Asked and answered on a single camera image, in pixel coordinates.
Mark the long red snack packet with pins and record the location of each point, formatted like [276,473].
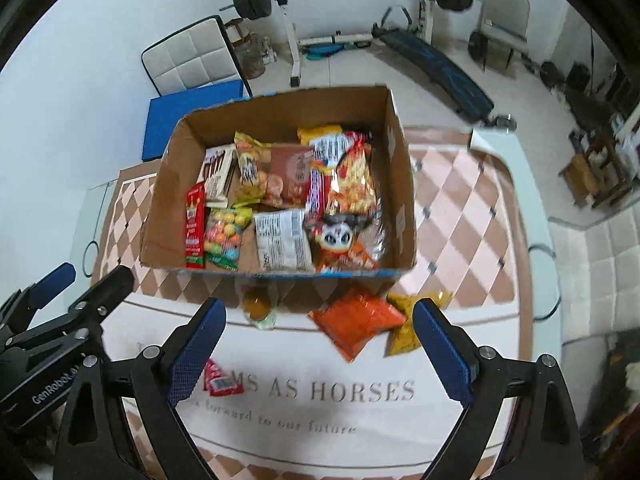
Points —
[195,230]

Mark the blue foam mat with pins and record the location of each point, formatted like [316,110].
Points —
[170,125]

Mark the black sit-up bench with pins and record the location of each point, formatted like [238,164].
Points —
[445,77]

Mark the white and silver snack packet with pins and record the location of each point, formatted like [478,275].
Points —
[280,240]

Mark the diamond pattern tablecloth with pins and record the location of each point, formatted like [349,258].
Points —
[465,210]

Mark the black speaker box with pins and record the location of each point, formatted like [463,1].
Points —
[579,76]

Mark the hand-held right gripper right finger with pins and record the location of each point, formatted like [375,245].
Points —
[442,352]

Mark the large instant noodle packet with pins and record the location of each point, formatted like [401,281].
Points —
[350,180]

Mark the yellow chips packet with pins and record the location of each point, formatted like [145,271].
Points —
[250,165]

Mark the cardboard box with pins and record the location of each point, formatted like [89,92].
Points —
[400,185]

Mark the glass jar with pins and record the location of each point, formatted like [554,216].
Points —
[250,57]

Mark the black exercise machine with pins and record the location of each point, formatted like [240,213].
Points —
[595,105]

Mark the orange snack packet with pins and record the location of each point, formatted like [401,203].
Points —
[357,322]

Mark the blue balance discs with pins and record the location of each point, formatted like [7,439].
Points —
[322,51]

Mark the chrome dumbbell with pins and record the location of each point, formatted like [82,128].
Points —
[502,121]

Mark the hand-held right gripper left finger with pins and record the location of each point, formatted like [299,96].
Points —
[197,347]

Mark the brown wooden chair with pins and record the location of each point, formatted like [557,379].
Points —
[612,170]

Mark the panda print snack packet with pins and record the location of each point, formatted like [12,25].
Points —
[332,240]

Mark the colourful candy ball bag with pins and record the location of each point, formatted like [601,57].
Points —
[225,237]

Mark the grey folding chair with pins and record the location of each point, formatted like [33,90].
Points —
[502,20]

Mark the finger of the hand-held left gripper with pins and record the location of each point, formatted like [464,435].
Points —
[107,292]
[50,282]

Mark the white weight rack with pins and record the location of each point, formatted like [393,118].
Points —
[295,45]

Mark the small wooden stool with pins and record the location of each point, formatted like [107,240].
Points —
[577,175]

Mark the white padded lounge chair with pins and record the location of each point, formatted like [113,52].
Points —
[600,260]

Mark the black and white biscuit box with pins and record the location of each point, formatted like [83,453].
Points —
[216,175]

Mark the orange jelly cup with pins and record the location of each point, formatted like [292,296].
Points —
[259,305]

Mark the small black barbell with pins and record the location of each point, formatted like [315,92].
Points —
[551,73]

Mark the yellow snack packet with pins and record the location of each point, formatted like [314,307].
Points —
[402,330]

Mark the brown snack packet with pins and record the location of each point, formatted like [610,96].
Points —
[287,172]

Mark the white padded chair black frame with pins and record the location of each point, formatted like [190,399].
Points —
[190,55]

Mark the small red candy packet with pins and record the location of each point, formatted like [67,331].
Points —
[222,380]

